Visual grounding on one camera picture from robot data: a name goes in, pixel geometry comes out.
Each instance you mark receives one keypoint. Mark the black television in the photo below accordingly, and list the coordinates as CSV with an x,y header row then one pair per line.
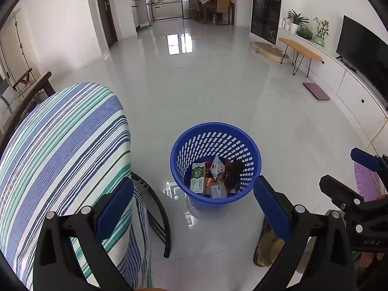
x,y
363,54

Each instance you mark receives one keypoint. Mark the white television console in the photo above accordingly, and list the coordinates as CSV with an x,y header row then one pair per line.
x,y
348,88

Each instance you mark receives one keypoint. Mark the dark dining chair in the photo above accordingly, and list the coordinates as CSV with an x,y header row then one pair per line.
x,y
194,7

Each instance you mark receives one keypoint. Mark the black metal table frame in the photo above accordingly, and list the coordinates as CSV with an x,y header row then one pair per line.
x,y
157,206

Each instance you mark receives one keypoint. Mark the purple mat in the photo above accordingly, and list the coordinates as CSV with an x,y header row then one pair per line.
x,y
366,182

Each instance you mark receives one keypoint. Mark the dark red floor mat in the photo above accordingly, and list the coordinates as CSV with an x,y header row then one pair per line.
x,y
316,91

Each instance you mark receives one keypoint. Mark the striped tablecloth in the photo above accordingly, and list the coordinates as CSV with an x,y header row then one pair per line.
x,y
60,145

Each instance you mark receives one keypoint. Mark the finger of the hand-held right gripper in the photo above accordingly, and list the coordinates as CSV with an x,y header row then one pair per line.
x,y
365,159
336,188

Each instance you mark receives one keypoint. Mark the blue plastic basket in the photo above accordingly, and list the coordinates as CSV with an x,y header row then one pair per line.
x,y
182,163

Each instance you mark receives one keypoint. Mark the dining table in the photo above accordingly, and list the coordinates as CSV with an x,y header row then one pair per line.
x,y
207,1

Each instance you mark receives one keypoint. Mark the dark wooden door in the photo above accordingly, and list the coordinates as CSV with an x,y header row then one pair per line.
x,y
107,12

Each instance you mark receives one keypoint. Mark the tan dining chair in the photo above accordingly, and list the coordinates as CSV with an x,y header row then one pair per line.
x,y
222,7

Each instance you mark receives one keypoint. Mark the white door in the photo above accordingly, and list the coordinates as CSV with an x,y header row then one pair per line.
x,y
15,45

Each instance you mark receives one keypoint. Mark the white green milk carton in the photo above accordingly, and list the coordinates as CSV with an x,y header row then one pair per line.
x,y
197,178

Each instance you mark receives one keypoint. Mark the bamboo plant in green pot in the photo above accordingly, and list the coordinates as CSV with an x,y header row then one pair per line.
x,y
319,36

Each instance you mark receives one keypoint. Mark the white printed packet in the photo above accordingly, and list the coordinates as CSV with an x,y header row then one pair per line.
x,y
217,168

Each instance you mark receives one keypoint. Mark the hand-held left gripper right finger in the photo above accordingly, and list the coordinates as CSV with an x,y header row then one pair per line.
x,y
271,209

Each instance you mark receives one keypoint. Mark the brown slipper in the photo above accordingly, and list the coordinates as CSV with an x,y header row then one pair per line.
x,y
266,245

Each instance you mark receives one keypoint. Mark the plant in white pot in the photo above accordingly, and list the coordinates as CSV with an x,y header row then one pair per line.
x,y
295,21

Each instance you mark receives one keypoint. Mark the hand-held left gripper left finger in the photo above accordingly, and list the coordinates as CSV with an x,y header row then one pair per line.
x,y
116,209

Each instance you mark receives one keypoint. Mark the low green plant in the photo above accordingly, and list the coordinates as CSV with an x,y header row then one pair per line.
x,y
305,33

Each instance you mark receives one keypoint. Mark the oval table with hairpin legs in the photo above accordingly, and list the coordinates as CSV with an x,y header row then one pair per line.
x,y
300,48

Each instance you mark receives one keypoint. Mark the clear plastic box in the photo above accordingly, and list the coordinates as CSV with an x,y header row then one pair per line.
x,y
218,191

